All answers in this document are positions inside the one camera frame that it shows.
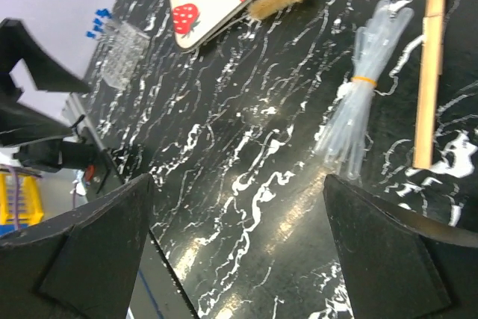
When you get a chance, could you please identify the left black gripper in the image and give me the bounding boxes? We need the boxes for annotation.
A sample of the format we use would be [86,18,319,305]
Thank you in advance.
[1,18,100,173]

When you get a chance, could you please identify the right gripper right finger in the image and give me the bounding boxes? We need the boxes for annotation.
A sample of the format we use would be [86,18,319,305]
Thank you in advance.
[323,175,477,318]

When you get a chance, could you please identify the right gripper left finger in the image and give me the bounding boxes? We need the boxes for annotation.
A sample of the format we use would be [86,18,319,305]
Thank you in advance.
[1,174,154,318]

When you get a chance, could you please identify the clear test tube rack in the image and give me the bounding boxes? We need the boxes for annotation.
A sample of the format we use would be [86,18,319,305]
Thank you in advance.
[100,20,150,90]

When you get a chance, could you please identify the clear plastic pipettes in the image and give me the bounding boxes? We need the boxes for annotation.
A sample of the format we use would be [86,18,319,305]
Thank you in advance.
[314,0,414,181]

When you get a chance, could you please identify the wooden test tube clamp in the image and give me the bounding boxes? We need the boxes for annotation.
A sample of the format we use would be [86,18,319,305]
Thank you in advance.
[413,0,446,170]

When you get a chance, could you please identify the yellow plastic crate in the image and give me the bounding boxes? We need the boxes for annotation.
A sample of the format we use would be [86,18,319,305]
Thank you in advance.
[1,173,44,231]

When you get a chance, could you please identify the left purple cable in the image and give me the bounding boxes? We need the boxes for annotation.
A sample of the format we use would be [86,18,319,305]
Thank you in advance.
[7,164,42,230]

